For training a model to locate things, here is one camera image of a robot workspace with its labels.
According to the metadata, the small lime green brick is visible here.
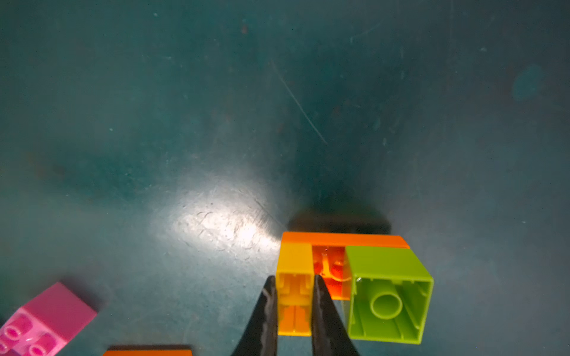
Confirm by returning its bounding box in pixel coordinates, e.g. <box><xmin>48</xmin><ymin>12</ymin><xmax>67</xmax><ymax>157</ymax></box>
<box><xmin>342</xmin><ymin>246</ymin><xmax>434</xmax><ymax>345</ymax></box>

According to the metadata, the magenta brick upper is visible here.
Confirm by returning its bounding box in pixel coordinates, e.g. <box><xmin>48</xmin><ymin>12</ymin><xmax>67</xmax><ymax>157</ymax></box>
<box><xmin>1</xmin><ymin>282</ymin><xmax>97</xmax><ymax>356</ymax></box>

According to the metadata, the orange 2x3 brick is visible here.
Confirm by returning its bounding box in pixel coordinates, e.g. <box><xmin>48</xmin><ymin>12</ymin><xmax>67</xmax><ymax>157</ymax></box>
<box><xmin>103</xmin><ymin>345</ymin><xmax>194</xmax><ymax>356</ymax></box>

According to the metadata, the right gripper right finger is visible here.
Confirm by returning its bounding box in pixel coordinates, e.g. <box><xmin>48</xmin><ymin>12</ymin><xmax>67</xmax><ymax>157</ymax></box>
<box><xmin>311</xmin><ymin>274</ymin><xmax>359</xmax><ymax>356</ymax></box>

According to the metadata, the small yellow brick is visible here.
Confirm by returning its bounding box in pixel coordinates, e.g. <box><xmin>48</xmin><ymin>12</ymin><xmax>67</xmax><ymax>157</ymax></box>
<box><xmin>276</xmin><ymin>243</ymin><xmax>315</xmax><ymax>337</ymax></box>

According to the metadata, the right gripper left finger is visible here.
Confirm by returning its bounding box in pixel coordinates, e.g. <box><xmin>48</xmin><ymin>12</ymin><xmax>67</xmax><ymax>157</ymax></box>
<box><xmin>232</xmin><ymin>275</ymin><xmax>278</xmax><ymax>356</ymax></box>

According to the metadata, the small orange brick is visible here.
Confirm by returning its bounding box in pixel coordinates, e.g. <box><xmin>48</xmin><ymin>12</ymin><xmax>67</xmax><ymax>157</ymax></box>
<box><xmin>282</xmin><ymin>232</ymin><xmax>410</xmax><ymax>301</ymax></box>

